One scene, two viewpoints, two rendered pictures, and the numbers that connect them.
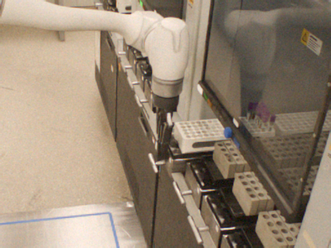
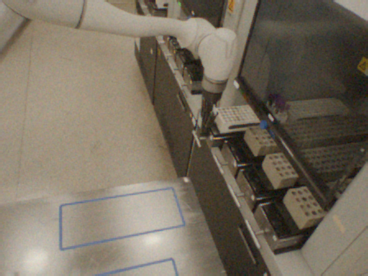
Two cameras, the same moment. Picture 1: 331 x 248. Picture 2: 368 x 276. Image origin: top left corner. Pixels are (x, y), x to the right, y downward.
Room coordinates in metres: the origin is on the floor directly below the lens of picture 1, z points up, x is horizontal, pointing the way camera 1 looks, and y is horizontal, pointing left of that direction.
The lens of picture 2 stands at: (0.30, 0.14, 1.63)
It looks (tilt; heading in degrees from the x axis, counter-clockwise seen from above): 42 degrees down; 348
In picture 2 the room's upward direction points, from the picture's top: 9 degrees clockwise
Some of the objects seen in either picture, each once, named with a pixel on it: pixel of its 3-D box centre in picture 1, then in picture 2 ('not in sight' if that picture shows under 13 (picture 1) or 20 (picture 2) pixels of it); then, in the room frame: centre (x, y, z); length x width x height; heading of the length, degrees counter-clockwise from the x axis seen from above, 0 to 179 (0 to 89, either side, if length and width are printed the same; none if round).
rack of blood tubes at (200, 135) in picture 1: (223, 135); (249, 118); (1.29, -0.34, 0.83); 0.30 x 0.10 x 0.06; 101
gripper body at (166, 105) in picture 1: (165, 105); (211, 98); (1.25, -0.14, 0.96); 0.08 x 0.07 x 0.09; 11
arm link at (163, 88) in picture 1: (167, 83); (214, 80); (1.25, -0.14, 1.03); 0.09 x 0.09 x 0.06
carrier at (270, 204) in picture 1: (260, 193); (284, 170); (0.98, -0.38, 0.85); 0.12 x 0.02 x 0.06; 10
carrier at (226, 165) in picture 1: (224, 161); (254, 141); (1.13, -0.31, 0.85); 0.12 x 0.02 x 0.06; 11
